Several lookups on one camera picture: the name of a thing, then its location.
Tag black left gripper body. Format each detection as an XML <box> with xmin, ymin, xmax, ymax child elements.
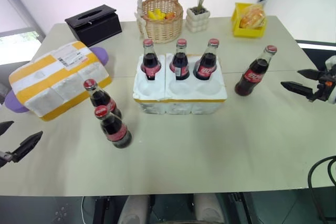
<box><xmin>0</xmin><ymin>150</ymin><xmax>14</xmax><ymax>168</ymax></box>

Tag yellow plastic bin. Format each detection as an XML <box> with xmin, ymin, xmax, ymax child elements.
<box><xmin>231</xmin><ymin>2</ymin><xmax>268</xmax><ymax>38</ymax></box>

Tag grey rounded shape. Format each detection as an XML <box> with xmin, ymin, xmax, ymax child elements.
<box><xmin>193</xmin><ymin>194</ymin><xmax>225</xmax><ymax>224</ymax></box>

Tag wicker basket with handle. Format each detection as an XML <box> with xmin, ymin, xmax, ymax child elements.
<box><xmin>134</xmin><ymin>0</ymin><xmax>184</xmax><ymax>44</ymax></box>

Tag wrapped bread packet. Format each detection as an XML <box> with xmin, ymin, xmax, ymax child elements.
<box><xmin>239</xmin><ymin>3</ymin><xmax>266</xmax><ymax>29</ymax></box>

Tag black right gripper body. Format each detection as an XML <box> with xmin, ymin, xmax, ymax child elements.
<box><xmin>313</xmin><ymin>65</ymin><xmax>336</xmax><ymax>102</ymax></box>

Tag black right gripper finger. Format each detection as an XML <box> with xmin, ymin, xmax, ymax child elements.
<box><xmin>297</xmin><ymin>69</ymin><xmax>320</xmax><ymax>80</ymax></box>
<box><xmin>280</xmin><ymin>81</ymin><xmax>317</xmax><ymax>102</ymax></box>

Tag yellow toy bananas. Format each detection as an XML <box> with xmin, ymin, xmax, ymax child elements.
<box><xmin>146</xmin><ymin>8</ymin><xmax>166</xmax><ymax>21</ymax></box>

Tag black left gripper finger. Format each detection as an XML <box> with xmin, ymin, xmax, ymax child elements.
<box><xmin>10</xmin><ymin>131</ymin><xmax>44</xmax><ymax>163</ymax></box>
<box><xmin>0</xmin><ymin>121</ymin><xmax>15</xmax><ymax>136</ymax></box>

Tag black tissue box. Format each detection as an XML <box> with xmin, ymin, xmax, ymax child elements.
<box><xmin>65</xmin><ymin>4</ymin><xmax>123</xmax><ymax>48</ymax></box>

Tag white bubble plant pot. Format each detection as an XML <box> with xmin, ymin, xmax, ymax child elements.
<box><xmin>185</xmin><ymin>6</ymin><xmax>211</xmax><ymax>34</ymax></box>

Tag purple flat board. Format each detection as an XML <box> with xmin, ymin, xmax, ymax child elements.
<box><xmin>4</xmin><ymin>47</ymin><xmax>110</xmax><ymax>115</ymax></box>

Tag white foam bottle holder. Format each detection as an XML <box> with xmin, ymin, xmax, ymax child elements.
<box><xmin>132</xmin><ymin>52</ymin><xmax>227</xmax><ymax>116</ymax></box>

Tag white foam box yellow tape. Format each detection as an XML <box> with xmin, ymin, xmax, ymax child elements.
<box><xmin>8</xmin><ymin>40</ymin><xmax>113</xmax><ymax>122</ymax></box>

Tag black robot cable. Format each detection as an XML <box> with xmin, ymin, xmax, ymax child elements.
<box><xmin>307</xmin><ymin>155</ymin><xmax>336</xmax><ymax>224</ymax></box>

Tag glass cola bottle red cap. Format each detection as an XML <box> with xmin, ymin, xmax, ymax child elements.
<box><xmin>94</xmin><ymin>105</ymin><xmax>133</xmax><ymax>150</ymax></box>
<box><xmin>169</xmin><ymin>38</ymin><xmax>191</xmax><ymax>81</ymax></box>
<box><xmin>141</xmin><ymin>39</ymin><xmax>162</xmax><ymax>81</ymax></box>
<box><xmin>83</xmin><ymin>79</ymin><xmax>122</xmax><ymax>120</ymax></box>
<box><xmin>193</xmin><ymin>38</ymin><xmax>220</xmax><ymax>81</ymax></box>
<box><xmin>234</xmin><ymin>45</ymin><xmax>278</xmax><ymax>97</ymax></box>

